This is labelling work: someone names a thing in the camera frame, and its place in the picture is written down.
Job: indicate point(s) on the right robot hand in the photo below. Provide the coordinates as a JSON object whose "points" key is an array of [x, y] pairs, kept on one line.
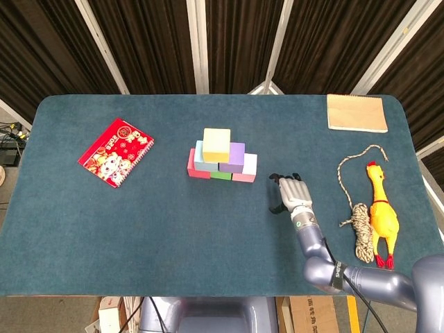
{"points": [[295, 194]]}

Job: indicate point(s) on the pink foam cube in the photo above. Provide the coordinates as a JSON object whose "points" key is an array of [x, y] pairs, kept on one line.
{"points": [[248, 170]]}

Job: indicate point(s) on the purple block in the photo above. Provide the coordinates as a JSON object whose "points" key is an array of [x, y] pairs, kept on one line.
{"points": [[236, 159]]}

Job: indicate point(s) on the yellow block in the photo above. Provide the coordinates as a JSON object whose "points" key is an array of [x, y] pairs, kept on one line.
{"points": [[216, 145]]}

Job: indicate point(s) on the light blue block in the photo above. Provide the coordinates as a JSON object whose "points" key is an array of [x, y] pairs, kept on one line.
{"points": [[200, 159]]}

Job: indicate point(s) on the pink block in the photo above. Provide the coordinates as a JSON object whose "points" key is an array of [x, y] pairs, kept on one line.
{"points": [[194, 171]]}

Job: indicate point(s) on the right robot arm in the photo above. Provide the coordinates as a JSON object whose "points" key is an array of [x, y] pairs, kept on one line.
{"points": [[364, 277]]}

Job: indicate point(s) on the green foam cube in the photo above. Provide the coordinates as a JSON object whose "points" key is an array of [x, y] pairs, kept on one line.
{"points": [[220, 176]]}

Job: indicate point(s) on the yellow rubber chicken toy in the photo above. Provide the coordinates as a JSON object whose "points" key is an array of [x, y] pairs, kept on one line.
{"points": [[383, 218]]}

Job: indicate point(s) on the brown kraft paper notepad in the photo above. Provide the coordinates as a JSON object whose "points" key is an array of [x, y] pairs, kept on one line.
{"points": [[357, 112]]}

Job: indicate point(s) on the brown cardboard box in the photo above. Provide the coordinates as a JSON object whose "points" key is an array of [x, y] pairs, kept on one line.
{"points": [[312, 315]]}

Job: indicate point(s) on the blue-gray robot torso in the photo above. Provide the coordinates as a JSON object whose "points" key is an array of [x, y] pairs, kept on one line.
{"points": [[215, 315]]}

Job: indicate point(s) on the red spiral cartoon notebook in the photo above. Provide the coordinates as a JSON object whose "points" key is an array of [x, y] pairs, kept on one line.
{"points": [[116, 152]]}

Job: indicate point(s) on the teal felt table cover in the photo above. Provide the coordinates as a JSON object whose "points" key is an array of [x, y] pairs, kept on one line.
{"points": [[104, 243]]}

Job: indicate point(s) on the dark brown pleated curtain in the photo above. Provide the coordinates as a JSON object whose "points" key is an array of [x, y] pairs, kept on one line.
{"points": [[156, 45]]}

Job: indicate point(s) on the white cardboard box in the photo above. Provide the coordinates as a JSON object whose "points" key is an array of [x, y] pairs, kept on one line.
{"points": [[111, 317]]}

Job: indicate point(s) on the white partition frame post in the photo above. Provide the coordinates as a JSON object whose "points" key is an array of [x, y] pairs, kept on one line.
{"points": [[197, 45], [431, 147], [14, 114], [392, 45], [100, 45], [277, 45]]}

